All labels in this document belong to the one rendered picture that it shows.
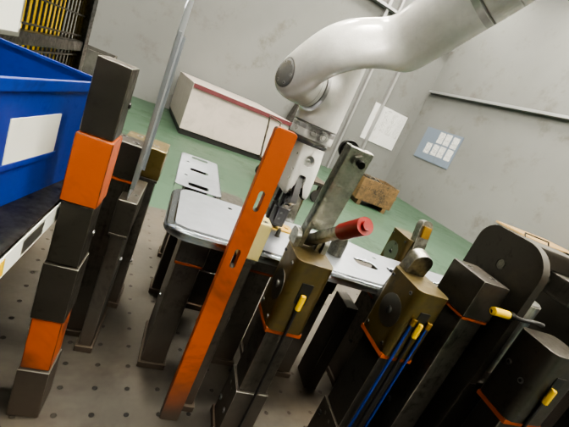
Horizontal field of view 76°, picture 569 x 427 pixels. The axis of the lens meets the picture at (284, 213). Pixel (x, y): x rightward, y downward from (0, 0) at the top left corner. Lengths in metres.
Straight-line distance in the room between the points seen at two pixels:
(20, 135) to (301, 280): 0.36
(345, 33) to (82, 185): 0.41
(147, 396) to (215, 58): 8.83
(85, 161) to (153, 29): 8.72
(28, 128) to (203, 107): 6.38
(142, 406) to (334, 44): 0.64
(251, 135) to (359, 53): 6.51
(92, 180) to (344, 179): 0.31
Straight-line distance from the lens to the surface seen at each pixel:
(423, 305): 0.58
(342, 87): 0.67
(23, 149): 0.45
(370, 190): 7.27
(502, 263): 0.65
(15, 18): 0.87
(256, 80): 9.55
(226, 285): 0.54
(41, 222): 0.45
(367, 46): 0.59
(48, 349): 0.60
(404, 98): 11.60
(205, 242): 0.57
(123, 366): 0.77
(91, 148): 0.46
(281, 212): 0.71
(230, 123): 6.92
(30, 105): 0.44
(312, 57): 0.60
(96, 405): 0.71
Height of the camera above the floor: 1.23
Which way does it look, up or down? 16 degrees down
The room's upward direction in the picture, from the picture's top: 24 degrees clockwise
